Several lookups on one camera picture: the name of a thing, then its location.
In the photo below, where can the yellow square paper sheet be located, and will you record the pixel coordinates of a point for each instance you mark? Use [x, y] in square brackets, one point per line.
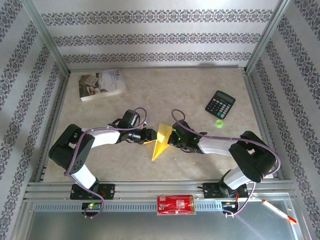
[161, 140]

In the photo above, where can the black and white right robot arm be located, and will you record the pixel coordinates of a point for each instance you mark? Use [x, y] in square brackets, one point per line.
[250, 160]

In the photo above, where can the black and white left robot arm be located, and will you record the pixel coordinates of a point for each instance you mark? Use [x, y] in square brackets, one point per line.
[67, 152]

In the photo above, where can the sheet metal panel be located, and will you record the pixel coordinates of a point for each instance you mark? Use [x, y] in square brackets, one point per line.
[150, 227]

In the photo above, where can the green tape roll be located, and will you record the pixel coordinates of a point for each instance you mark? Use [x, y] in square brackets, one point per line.
[219, 123]

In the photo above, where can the paperback book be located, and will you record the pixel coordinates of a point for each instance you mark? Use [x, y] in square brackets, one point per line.
[100, 83]

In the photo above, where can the black calculator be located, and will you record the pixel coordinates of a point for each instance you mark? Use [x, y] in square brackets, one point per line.
[220, 103]

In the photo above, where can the red packet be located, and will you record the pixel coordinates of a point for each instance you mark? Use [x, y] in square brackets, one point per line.
[176, 205]

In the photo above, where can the circuit board with green light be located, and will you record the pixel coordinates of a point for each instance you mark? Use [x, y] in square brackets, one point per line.
[91, 206]

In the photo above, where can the red and white pen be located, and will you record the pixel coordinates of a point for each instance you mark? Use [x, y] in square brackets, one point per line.
[277, 210]

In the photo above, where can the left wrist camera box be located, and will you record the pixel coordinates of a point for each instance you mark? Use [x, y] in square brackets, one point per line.
[145, 122]

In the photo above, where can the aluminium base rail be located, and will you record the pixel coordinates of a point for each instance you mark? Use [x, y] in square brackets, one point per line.
[155, 188]

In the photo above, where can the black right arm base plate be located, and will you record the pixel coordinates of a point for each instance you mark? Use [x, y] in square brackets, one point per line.
[211, 191]

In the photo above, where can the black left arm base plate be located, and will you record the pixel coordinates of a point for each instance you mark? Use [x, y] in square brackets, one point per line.
[108, 191]

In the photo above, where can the aluminium back rail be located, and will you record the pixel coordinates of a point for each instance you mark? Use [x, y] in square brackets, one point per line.
[175, 68]

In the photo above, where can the aluminium side rail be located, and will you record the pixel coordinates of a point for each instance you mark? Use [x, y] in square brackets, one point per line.
[56, 117]
[257, 110]

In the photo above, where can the aluminium frame post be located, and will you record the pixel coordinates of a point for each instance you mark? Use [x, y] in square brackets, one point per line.
[46, 37]
[267, 35]

